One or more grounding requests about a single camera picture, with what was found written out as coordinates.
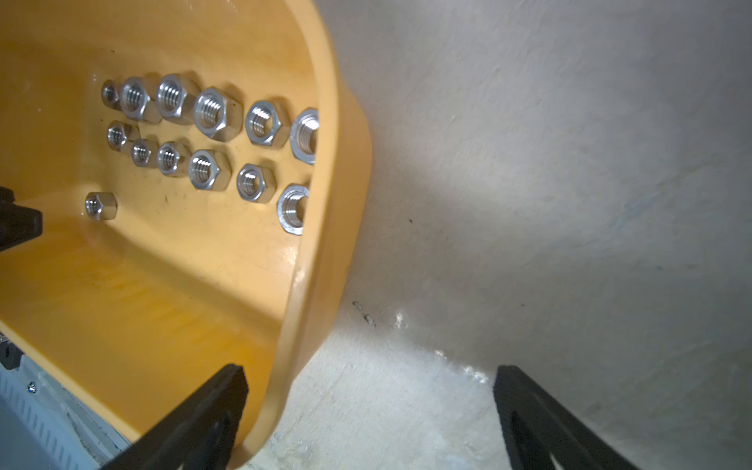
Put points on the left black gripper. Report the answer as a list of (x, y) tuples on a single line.
[(18, 224)]

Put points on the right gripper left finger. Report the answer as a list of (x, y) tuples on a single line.
[(199, 434)]

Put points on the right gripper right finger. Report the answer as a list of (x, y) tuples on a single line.
[(540, 433)]

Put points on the steel nut pair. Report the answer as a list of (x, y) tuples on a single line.
[(121, 136)]

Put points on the steel cap nut row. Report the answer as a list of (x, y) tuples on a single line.
[(145, 152), (209, 170), (217, 115), (173, 159), (176, 98)]

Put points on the small steel nut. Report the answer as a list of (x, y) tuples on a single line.
[(111, 94)]

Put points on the yellow plastic storage box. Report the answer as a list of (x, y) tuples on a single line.
[(134, 314)]

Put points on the steel nut floor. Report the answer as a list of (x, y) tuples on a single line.
[(267, 123), (256, 184)]

